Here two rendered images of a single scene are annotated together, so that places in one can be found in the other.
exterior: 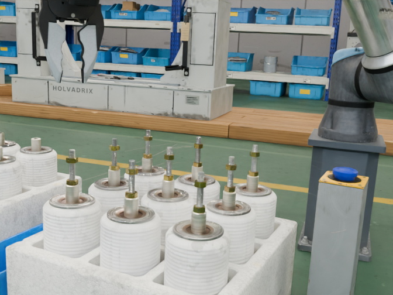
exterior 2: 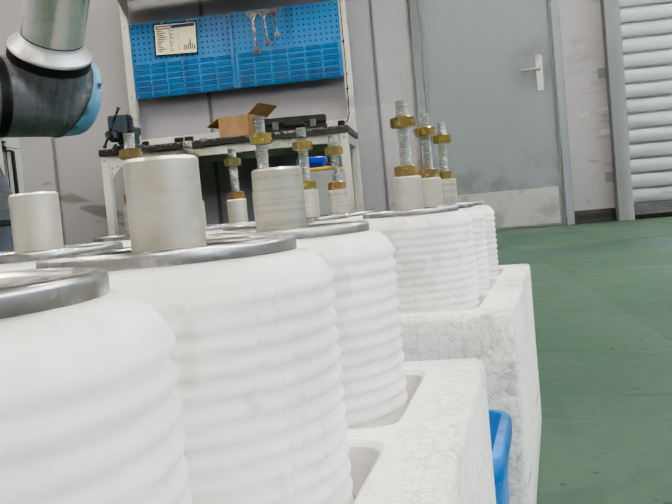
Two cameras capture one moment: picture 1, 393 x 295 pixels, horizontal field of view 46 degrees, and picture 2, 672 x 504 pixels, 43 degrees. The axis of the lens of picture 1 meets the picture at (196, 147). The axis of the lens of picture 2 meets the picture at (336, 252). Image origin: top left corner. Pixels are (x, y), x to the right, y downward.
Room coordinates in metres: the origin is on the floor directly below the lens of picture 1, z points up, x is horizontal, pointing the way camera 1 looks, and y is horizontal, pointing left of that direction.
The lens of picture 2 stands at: (0.93, 0.85, 0.26)
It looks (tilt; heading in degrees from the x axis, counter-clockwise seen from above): 3 degrees down; 259
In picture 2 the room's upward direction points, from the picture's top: 5 degrees counter-clockwise
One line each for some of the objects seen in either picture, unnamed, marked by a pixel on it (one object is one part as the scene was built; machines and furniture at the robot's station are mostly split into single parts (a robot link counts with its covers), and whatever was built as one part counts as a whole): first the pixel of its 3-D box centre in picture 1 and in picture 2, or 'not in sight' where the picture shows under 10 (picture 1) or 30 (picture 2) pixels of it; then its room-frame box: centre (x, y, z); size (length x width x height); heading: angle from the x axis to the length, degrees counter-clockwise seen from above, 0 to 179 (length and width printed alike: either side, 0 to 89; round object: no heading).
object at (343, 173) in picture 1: (344, 175); (312, 165); (0.75, -0.25, 0.32); 0.04 x 0.04 x 0.02
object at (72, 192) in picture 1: (72, 194); (408, 197); (0.75, 0.20, 0.26); 0.02 x 0.02 x 0.03
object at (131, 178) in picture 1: (131, 183); (426, 154); (0.70, 0.10, 0.30); 0.01 x 0.01 x 0.08
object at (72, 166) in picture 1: (72, 171); (404, 148); (0.75, 0.20, 0.30); 0.01 x 0.01 x 0.08
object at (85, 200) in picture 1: (72, 201); (410, 213); (0.75, 0.20, 0.25); 0.08 x 0.08 x 0.01
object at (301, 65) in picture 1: (309, 65); not in sight; (5.47, -1.25, 0.36); 0.50 x 0.38 x 0.21; 162
